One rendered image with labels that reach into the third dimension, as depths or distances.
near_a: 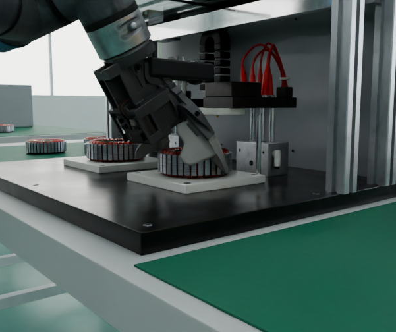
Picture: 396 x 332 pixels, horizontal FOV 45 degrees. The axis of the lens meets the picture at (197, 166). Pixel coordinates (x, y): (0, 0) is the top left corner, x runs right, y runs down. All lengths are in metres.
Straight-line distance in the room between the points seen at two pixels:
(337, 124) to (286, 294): 0.34
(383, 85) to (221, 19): 0.28
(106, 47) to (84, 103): 5.23
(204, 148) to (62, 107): 5.12
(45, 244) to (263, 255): 0.24
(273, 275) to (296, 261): 0.04
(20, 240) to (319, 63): 0.56
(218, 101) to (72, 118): 5.08
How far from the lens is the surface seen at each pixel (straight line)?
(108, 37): 0.61
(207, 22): 0.85
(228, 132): 1.03
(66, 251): 0.49
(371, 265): 0.44
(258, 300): 0.35
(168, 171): 0.68
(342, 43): 0.65
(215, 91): 0.74
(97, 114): 5.91
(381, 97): 0.73
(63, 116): 5.73
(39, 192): 0.67
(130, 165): 0.85
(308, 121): 0.88
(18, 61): 5.58
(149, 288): 0.37
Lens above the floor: 0.88
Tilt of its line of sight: 7 degrees down
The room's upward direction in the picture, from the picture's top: straight up
